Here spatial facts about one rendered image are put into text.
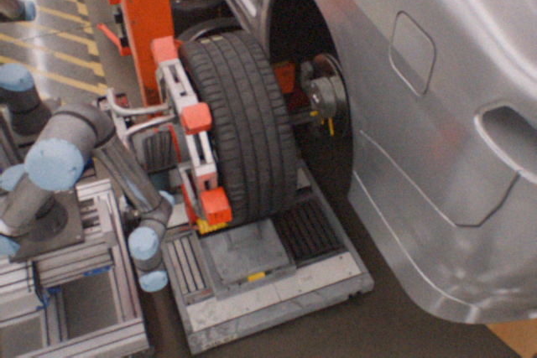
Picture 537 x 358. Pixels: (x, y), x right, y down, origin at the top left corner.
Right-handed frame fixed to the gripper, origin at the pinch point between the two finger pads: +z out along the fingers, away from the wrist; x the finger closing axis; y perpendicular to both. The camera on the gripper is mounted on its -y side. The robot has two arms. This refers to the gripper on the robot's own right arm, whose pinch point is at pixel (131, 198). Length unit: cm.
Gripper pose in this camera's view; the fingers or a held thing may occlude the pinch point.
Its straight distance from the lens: 188.1
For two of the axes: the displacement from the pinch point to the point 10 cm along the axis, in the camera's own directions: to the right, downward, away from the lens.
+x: -9.3, 2.6, -2.5
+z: -3.6, -6.8, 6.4
